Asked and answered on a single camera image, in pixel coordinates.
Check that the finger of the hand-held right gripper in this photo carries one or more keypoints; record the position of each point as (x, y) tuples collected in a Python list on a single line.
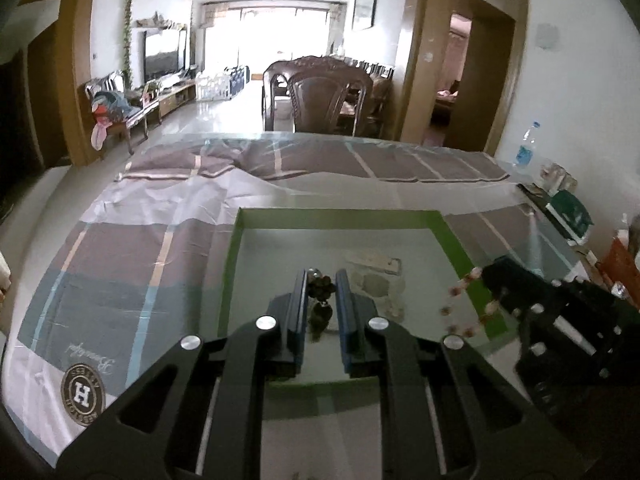
[(515, 272), (515, 302)]

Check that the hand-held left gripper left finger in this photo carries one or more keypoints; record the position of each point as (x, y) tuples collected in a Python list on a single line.
[(301, 310)]

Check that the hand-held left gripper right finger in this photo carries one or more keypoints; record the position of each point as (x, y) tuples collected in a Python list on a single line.
[(344, 310)]

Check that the green cardboard box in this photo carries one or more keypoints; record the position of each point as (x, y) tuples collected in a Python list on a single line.
[(280, 250)]

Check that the green and white carton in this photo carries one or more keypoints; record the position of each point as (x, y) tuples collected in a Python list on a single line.
[(570, 215)]

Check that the orange package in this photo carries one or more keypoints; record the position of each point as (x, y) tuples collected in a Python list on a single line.
[(617, 262)]

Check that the small pale printed box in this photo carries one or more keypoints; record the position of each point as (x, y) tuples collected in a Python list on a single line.
[(559, 177)]

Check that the clear plastic water bottle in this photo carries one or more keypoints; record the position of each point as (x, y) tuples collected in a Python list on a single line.
[(526, 147)]

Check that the grey checked printed tablecloth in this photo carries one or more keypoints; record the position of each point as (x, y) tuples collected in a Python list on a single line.
[(125, 260)]

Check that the dark wooden dining chair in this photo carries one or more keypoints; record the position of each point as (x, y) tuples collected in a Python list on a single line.
[(381, 105)]

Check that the carved dark wooden chair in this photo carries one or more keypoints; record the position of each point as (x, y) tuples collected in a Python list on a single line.
[(320, 100)]

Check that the blue playpen fence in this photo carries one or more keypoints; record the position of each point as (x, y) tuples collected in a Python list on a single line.
[(239, 77)]

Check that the white playpen fence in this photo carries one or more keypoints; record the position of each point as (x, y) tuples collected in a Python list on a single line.
[(212, 86)]

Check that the wooden television cabinet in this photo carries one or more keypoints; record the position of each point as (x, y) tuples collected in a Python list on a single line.
[(172, 97)]

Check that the wooden armchair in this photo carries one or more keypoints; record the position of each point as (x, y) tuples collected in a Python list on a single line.
[(137, 112)]

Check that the pile of clothes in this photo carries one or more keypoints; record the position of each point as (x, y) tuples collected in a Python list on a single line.
[(112, 110)]

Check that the flat screen television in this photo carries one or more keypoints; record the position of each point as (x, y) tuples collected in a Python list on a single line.
[(165, 55)]

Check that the green leaf garland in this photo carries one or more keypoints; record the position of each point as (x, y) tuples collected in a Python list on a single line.
[(127, 35)]

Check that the white wall device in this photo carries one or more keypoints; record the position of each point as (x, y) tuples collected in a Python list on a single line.
[(548, 36)]

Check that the framed wall picture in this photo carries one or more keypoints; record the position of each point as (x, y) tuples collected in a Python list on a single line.
[(365, 6)]

